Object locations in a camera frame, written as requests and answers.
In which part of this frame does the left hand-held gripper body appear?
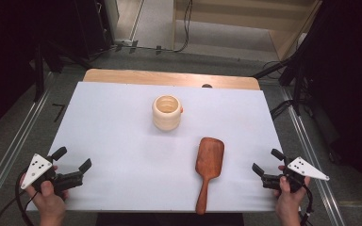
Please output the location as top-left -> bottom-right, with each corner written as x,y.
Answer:
20,153 -> 85,197

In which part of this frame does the black tripod stand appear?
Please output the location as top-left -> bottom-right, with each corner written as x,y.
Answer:
31,39 -> 92,103

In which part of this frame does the metal floor rail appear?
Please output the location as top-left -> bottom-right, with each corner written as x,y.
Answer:
0,71 -> 57,218
278,86 -> 347,226

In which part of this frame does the black stand with cables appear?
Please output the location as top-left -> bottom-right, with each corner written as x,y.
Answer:
253,46 -> 316,121

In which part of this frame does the black hanging cable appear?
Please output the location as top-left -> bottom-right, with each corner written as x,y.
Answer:
173,0 -> 193,54

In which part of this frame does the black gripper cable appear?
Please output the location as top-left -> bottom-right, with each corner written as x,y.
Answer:
297,183 -> 315,226
0,168 -> 36,226

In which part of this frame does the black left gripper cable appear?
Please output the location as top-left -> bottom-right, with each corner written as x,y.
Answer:
0,168 -> 36,226

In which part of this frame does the cream ribbed cup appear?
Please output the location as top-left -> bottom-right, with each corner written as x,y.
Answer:
152,94 -> 184,132

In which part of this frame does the person's left hand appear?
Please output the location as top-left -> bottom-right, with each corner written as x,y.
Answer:
24,165 -> 70,220

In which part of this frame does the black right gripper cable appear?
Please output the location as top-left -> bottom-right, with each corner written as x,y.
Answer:
297,183 -> 315,226

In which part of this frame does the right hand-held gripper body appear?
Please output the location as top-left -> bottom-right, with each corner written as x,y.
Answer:
261,155 -> 330,193

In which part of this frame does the light wooden shelf unit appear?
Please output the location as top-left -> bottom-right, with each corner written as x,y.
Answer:
173,0 -> 323,61

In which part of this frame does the person's right hand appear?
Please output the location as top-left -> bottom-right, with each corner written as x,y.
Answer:
273,165 -> 312,219

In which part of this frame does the black cabinet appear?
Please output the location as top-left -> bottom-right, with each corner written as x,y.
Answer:
74,0 -> 115,60

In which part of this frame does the wooden spatula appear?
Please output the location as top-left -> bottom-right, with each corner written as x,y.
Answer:
194,137 -> 225,216

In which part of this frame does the white table mat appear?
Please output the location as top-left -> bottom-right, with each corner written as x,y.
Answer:
26,81 -> 302,213

